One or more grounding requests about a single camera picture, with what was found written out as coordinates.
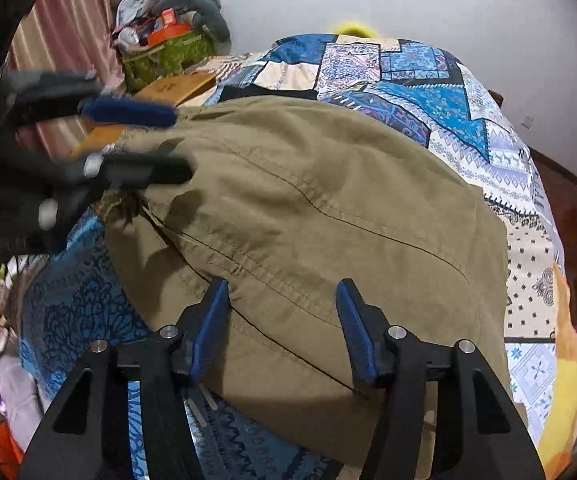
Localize khaki olive pants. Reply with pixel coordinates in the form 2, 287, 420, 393
103, 96, 509, 466

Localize striped red curtain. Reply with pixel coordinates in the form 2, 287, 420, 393
7, 0, 130, 162

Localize wooden lap desk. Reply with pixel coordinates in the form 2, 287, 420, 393
70, 72, 217, 157

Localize orange patterned blanket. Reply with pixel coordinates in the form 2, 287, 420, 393
538, 263, 577, 479

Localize green laundry basket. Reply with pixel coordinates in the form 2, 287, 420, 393
121, 32, 215, 93

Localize blue patchwork bedspread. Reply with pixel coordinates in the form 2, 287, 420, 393
19, 35, 563, 479

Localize orange box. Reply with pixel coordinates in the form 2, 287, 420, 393
147, 23, 193, 47

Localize grey plush pillow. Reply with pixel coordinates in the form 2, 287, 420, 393
150, 0, 231, 42

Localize yellow curved object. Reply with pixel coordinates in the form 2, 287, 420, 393
333, 22, 377, 39

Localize white wall socket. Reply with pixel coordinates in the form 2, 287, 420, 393
521, 116, 533, 129

